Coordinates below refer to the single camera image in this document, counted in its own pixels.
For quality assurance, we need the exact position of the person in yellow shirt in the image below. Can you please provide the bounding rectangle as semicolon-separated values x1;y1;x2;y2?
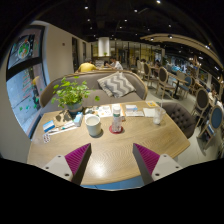
78;60;97;72

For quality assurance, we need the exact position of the grey chevron cushion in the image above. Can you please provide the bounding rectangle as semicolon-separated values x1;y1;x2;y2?
98;72;135;98

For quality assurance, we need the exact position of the white ceramic mug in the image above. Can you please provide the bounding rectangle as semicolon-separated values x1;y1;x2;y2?
85;115;101;136

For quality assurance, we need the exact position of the white paper napkin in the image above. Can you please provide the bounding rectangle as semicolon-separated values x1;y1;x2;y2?
143;108;155;117

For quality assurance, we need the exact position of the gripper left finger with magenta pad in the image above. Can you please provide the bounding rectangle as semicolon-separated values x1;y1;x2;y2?
43;143;92;185

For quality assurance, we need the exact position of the small white blister pack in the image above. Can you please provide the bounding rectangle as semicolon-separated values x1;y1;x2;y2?
43;133;50;143

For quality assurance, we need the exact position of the dark grey tufted armchair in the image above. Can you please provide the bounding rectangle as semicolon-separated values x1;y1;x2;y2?
162;102;196;139

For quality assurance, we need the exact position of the person in white shirt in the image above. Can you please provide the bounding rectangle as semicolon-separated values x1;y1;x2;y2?
107;57;123;70

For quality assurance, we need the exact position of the blue and white card box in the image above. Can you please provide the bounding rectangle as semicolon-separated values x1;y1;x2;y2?
43;121;55;132

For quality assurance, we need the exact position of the white menu booklet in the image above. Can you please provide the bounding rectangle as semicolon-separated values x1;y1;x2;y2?
96;104;124;118

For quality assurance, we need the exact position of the green potted plant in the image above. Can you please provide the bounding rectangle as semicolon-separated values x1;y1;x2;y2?
51;76;90;113

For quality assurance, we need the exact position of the white cylindrical pillar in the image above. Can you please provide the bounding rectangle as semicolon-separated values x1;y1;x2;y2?
98;37;110;57

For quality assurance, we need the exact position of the light blue tissue pack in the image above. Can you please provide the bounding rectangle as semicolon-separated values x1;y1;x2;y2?
73;112;83;127

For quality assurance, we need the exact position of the white and blue leaflet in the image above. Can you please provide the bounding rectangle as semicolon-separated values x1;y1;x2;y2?
125;105;144;117

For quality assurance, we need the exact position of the blue backed dining chair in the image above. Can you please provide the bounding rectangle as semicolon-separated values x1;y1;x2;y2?
198;105;223;147

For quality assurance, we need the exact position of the clear plastic water bottle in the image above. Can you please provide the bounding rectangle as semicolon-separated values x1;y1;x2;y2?
112;106;122;133

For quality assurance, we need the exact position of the grey upholstered sofa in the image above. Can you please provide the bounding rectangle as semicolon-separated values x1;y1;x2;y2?
40;70;148;115

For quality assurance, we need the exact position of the round red coaster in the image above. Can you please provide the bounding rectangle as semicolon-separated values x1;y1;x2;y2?
109;125;124;134

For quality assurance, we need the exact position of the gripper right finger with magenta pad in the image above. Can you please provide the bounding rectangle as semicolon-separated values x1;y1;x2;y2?
133;143;182;185

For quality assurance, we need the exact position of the wooden dining chair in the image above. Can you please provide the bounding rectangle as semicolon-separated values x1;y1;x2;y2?
156;67;175;95

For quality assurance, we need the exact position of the yellow card on table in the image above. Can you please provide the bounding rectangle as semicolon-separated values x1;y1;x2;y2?
146;101;158;107

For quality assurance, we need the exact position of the clear plastic cup with straw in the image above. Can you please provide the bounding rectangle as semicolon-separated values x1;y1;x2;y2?
153;103;166;125

